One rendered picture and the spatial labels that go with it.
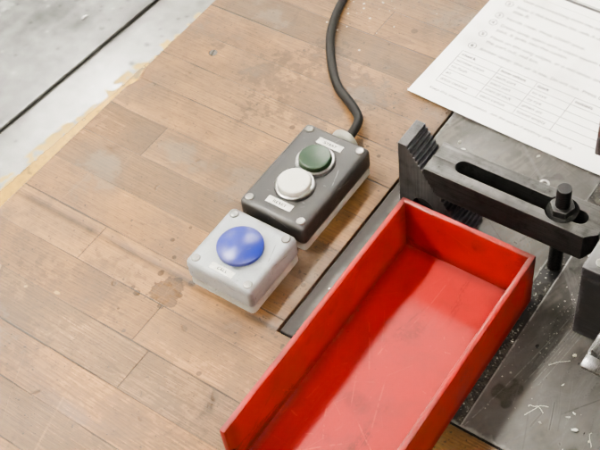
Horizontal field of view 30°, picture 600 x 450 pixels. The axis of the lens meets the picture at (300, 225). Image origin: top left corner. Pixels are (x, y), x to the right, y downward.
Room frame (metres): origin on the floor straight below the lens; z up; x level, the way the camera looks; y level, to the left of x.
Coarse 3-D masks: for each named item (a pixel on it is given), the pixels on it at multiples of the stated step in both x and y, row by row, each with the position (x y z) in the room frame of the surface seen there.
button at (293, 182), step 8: (296, 168) 0.65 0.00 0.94; (280, 176) 0.64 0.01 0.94; (288, 176) 0.64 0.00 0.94; (296, 176) 0.64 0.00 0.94; (304, 176) 0.64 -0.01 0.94; (280, 184) 0.63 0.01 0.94; (288, 184) 0.63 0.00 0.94; (296, 184) 0.63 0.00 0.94; (304, 184) 0.63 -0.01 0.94; (280, 192) 0.63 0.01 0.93; (288, 192) 0.62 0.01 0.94; (296, 192) 0.62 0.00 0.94; (304, 192) 0.62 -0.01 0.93
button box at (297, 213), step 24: (336, 24) 0.86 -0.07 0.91; (336, 72) 0.79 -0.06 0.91; (360, 120) 0.72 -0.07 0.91; (312, 144) 0.68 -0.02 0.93; (336, 144) 0.68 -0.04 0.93; (288, 168) 0.66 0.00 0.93; (336, 168) 0.65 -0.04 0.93; (360, 168) 0.65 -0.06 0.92; (264, 192) 0.63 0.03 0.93; (312, 192) 0.63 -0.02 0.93; (336, 192) 0.62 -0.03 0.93; (264, 216) 0.61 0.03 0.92; (288, 216) 0.60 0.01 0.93; (312, 216) 0.60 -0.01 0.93; (312, 240) 0.60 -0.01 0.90
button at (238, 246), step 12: (240, 228) 0.59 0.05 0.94; (252, 228) 0.59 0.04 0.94; (228, 240) 0.58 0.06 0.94; (240, 240) 0.58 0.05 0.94; (252, 240) 0.58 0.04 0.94; (228, 252) 0.57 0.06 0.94; (240, 252) 0.57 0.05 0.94; (252, 252) 0.57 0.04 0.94; (228, 264) 0.56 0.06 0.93; (240, 264) 0.56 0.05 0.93
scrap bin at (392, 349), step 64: (384, 256) 0.55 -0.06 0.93; (448, 256) 0.55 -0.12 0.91; (512, 256) 0.51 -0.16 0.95; (320, 320) 0.48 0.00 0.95; (384, 320) 0.50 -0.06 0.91; (448, 320) 0.49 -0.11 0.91; (512, 320) 0.48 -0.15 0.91; (256, 384) 0.43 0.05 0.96; (320, 384) 0.45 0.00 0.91; (384, 384) 0.44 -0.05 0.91; (448, 384) 0.40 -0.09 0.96; (256, 448) 0.41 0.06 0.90; (320, 448) 0.40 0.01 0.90; (384, 448) 0.39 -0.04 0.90
